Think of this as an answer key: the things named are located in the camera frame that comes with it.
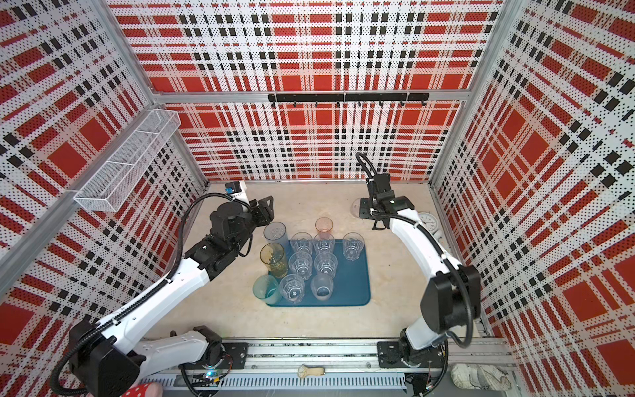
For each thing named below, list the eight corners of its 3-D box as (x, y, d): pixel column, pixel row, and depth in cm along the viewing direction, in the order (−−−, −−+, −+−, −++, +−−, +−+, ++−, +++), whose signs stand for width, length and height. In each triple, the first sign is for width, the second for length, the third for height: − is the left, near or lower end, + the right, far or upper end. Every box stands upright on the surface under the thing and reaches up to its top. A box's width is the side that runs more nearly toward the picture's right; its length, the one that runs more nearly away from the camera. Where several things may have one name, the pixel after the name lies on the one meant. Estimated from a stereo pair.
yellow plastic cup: (267, 278, 92) (258, 261, 81) (270, 261, 96) (262, 242, 85) (288, 278, 92) (282, 261, 81) (290, 261, 96) (284, 242, 85)
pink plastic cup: (313, 240, 102) (312, 232, 97) (318, 224, 107) (317, 215, 102) (329, 243, 101) (329, 235, 96) (333, 226, 106) (333, 218, 101)
